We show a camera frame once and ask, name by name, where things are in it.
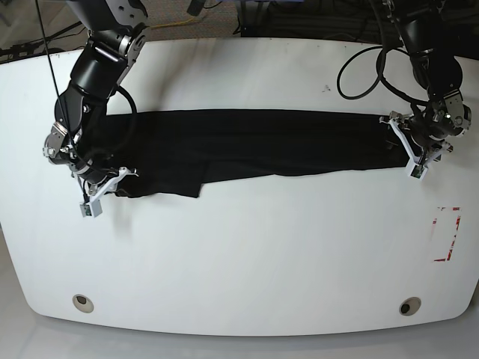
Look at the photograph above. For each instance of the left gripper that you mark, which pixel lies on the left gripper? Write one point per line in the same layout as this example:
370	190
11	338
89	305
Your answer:
415	138

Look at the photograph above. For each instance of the black T-shirt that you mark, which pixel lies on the black T-shirt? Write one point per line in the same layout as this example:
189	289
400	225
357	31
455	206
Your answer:
177	152

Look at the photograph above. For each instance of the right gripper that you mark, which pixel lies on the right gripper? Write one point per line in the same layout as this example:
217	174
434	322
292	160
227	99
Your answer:
98	172

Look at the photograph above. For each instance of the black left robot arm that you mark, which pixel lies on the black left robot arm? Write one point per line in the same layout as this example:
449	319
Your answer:
427	42

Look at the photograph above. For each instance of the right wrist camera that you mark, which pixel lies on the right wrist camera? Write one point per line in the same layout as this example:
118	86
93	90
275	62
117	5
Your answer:
91	209

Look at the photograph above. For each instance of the right table cable grommet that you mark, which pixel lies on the right table cable grommet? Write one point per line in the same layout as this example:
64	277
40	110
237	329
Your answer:
410	306

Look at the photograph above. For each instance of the left table cable grommet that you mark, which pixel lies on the left table cable grommet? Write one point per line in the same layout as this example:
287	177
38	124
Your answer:
83	303

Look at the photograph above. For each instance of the red tape rectangle marking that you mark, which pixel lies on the red tape rectangle marking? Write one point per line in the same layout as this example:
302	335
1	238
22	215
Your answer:
444	232

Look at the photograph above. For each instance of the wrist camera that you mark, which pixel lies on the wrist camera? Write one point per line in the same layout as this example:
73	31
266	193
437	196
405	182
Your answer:
416	171
91	209

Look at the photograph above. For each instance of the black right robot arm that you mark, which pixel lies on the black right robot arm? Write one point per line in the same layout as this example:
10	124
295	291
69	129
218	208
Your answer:
116	35

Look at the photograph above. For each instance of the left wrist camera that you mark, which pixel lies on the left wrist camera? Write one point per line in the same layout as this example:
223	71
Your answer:
416	171

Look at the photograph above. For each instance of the table cable grommet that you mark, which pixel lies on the table cable grommet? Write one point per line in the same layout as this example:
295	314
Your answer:
410	306
83	303

